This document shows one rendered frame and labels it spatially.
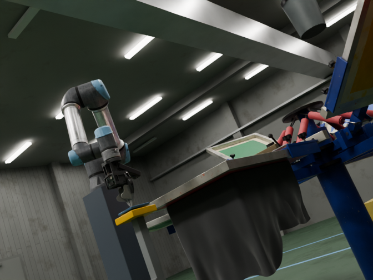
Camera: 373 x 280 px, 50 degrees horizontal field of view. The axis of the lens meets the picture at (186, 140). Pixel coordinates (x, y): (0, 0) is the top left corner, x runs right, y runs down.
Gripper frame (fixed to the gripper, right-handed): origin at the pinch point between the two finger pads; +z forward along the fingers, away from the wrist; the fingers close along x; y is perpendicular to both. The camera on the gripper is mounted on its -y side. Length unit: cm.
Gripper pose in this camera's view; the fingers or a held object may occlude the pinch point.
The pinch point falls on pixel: (131, 203)
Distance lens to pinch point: 173.2
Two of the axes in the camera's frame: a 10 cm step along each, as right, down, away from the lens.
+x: 6.4, -4.3, -6.4
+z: 3.6, 9.0, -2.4
